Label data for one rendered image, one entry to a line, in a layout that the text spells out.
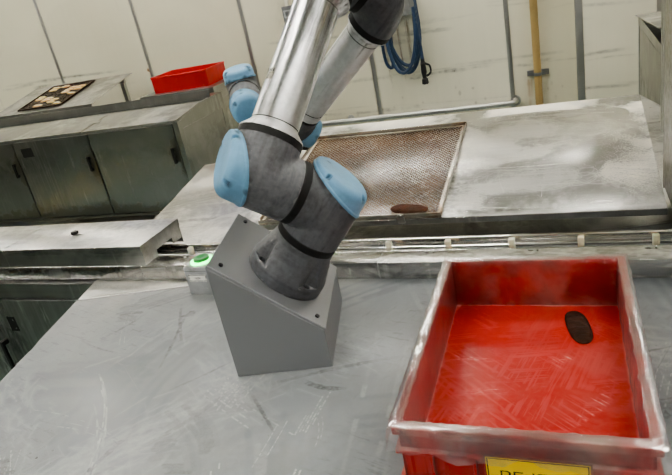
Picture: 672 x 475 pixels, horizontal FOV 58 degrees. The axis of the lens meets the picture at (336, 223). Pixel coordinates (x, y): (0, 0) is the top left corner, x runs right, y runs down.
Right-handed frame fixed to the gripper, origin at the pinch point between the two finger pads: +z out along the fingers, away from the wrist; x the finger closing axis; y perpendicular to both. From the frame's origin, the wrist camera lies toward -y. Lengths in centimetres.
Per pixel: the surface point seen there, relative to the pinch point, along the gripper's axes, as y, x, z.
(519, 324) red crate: -34, 66, 6
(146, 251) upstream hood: 40.4, 2.9, 2.8
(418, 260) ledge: -23.4, 39.5, 5.9
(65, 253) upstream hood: 64, -8, 1
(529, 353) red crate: -32, 75, 5
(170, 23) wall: 66, -442, 26
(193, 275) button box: 27.2, 21.3, 3.0
